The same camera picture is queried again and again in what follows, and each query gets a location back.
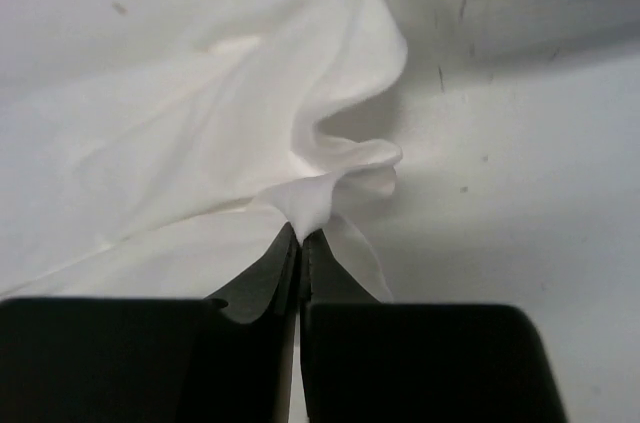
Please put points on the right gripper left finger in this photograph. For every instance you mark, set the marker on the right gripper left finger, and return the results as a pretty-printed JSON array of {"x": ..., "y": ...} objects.
[{"x": 222, "y": 358}]

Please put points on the white cartoon-print t-shirt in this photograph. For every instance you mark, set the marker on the white cartoon-print t-shirt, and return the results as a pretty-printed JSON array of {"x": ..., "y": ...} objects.
[{"x": 170, "y": 178}]

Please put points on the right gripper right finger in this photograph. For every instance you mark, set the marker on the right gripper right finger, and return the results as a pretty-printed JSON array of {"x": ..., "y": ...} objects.
[{"x": 363, "y": 360}]

